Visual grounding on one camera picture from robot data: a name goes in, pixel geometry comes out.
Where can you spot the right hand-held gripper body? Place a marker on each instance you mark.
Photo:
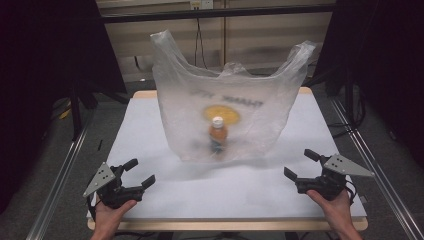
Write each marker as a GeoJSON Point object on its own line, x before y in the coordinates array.
{"type": "Point", "coordinates": [328, 185]}

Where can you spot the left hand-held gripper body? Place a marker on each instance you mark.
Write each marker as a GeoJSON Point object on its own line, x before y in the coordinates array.
{"type": "Point", "coordinates": [115, 195]}

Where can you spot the person's left hand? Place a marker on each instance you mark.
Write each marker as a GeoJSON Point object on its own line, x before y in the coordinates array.
{"type": "Point", "coordinates": [106, 220]}

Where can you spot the person's right hand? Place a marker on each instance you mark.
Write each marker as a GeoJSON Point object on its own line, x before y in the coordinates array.
{"type": "Point", "coordinates": [338, 213]}

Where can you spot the small black floor object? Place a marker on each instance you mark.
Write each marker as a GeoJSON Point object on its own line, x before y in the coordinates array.
{"type": "Point", "coordinates": [100, 145]}

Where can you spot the white table cover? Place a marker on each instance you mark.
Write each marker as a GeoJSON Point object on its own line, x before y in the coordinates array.
{"type": "Point", "coordinates": [233, 190]}

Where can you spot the black stand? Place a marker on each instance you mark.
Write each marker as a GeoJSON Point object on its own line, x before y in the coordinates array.
{"type": "Point", "coordinates": [76, 113]}

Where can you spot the wooden table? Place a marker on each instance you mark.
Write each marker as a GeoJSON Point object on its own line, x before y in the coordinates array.
{"type": "Point", "coordinates": [233, 225]}

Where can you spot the translucent white plastic bag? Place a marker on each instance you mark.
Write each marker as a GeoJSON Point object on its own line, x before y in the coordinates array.
{"type": "Point", "coordinates": [186, 110]}

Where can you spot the orange bottle with white cap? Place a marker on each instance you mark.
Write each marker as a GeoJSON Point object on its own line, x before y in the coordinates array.
{"type": "Point", "coordinates": [218, 133]}

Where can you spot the yellow floor object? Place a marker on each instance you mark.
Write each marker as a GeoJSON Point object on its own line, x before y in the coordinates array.
{"type": "Point", "coordinates": [65, 111]}

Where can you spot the black curtain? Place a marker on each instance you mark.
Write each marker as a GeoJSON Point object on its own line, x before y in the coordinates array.
{"type": "Point", "coordinates": [40, 66]}
{"type": "Point", "coordinates": [386, 60]}

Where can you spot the black horizontal bar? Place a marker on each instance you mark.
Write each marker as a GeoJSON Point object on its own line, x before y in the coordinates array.
{"type": "Point", "coordinates": [216, 13]}

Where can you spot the aluminium floor rail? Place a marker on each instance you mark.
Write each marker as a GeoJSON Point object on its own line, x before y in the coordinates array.
{"type": "Point", "coordinates": [376, 166]}
{"type": "Point", "coordinates": [58, 186]}

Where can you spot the white wall socket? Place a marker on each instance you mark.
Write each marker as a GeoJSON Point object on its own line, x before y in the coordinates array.
{"type": "Point", "coordinates": [201, 4]}

